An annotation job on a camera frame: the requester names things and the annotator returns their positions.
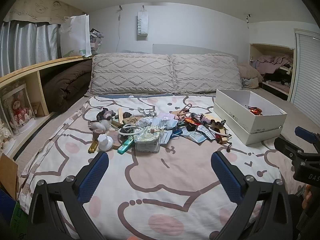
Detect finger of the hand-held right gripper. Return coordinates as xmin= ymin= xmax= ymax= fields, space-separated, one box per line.
xmin=274 ymin=137 xmax=306 ymax=161
xmin=294 ymin=126 xmax=320 ymax=146

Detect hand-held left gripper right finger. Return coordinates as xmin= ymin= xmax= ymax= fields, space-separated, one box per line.
xmin=211 ymin=151 xmax=293 ymax=240

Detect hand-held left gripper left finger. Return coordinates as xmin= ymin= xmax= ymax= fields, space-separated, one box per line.
xmin=27 ymin=151 xmax=110 ymax=240

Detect white cardboard box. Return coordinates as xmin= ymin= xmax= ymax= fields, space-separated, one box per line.
xmin=213 ymin=89 xmax=287 ymax=146

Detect teal tube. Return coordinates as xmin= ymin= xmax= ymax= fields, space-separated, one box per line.
xmin=117 ymin=139 xmax=134 ymax=155

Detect white plastic ring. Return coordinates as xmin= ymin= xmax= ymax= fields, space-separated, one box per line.
xmin=118 ymin=124 xmax=145 ymax=138

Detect person's right hand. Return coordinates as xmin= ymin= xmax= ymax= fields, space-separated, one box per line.
xmin=301 ymin=184 xmax=313 ymax=211

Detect white round bottle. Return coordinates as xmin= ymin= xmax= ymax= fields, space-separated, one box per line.
xmin=97 ymin=134 xmax=115 ymax=152

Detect light blue mask packet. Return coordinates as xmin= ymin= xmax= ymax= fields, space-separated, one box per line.
xmin=187 ymin=131 xmax=208 ymax=143

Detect silver mask packet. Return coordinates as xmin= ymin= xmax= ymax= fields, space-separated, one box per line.
xmin=196 ymin=125 xmax=215 ymax=140

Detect white plush pompom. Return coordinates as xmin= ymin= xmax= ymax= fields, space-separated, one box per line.
xmin=90 ymin=119 xmax=112 ymax=132

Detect white louvered door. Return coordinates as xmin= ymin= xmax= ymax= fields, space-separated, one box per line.
xmin=291 ymin=29 xmax=320 ymax=125

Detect dark crochet scrunchie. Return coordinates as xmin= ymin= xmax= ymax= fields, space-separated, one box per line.
xmin=96 ymin=107 xmax=118 ymax=122

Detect purple crochet scrunchie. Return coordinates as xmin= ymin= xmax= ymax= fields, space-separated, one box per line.
xmin=191 ymin=113 xmax=213 ymax=125

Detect pile of clothes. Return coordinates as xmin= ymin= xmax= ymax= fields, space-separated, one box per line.
xmin=251 ymin=54 xmax=294 ymax=93

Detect beige fleece blanket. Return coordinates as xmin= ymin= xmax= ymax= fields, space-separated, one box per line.
xmin=237 ymin=62 xmax=263 ymax=89

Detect lavender paper packet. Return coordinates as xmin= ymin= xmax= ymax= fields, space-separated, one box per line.
xmin=156 ymin=112 xmax=175 ymax=121

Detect small cardboard box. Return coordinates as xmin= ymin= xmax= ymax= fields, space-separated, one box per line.
xmin=31 ymin=102 xmax=46 ymax=117

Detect brown cardboard sheet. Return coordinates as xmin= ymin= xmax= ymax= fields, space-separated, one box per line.
xmin=0 ymin=152 xmax=18 ymax=200

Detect green box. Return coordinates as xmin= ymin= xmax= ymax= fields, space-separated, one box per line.
xmin=9 ymin=201 xmax=28 ymax=238

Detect brown comforter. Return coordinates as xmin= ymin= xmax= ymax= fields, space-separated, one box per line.
xmin=41 ymin=59 xmax=93 ymax=113

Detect wardrobe niche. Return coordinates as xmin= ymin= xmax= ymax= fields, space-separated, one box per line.
xmin=249 ymin=43 xmax=297 ymax=102

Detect white crochet flowers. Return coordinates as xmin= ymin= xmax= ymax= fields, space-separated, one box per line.
xmin=0 ymin=119 xmax=13 ymax=151

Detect beige textured pillow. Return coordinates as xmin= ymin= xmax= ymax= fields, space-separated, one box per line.
xmin=89 ymin=52 xmax=179 ymax=96
xmin=170 ymin=53 xmax=242 ymax=94

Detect wooden shelf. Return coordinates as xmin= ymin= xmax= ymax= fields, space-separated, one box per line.
xmin=0 ymin=55 xmax=94 ymax=160

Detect grey headboard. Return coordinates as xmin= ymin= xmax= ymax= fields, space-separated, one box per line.
xmin=152 ymin=44 xmax=239 ymax=58

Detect clear bin of small packets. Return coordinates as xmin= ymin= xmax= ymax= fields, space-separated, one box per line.
xmin=89 ymin=29 xmax=104 ymax=55

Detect white shopping bag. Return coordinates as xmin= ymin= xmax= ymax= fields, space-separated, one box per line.
xmin=59 ymin=14 xmax=93 ymax=58

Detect grey curtain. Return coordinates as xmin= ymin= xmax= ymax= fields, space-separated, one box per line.
xmin=0 ymin=21 xmax=62 ymax=78

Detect white hanging paper bag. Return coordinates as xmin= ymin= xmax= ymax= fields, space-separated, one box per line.
xmin=137 ymin=5 xmax=148 ymax=41

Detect beige valance with drawings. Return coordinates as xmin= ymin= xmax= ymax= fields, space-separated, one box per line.
xmin=2 ymin=0 xmax=87 ymax=25

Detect brown braided cord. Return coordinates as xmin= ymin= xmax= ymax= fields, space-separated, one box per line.
xmin=215 ymin=120 xmax=233 ymax=153

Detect white wall cable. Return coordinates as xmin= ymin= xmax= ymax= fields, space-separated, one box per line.
xmin=116 ymin=5 xmax=124 ymax=52

